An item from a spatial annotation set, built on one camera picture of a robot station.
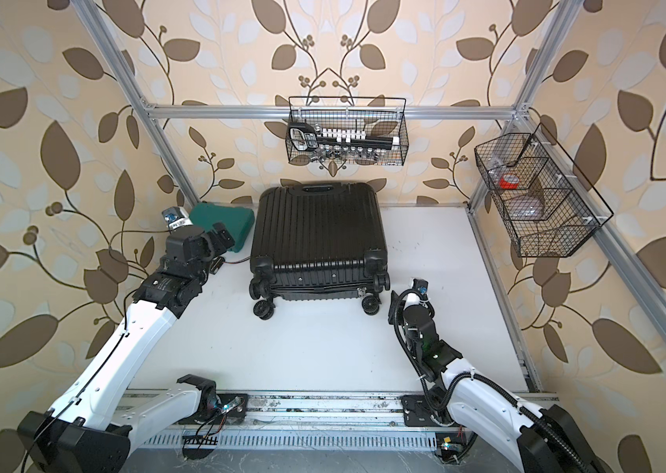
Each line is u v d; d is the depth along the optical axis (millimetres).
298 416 739
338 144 831
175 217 617
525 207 723
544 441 411
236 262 1016
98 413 394
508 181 807
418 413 735
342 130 804
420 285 717
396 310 805
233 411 734
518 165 884
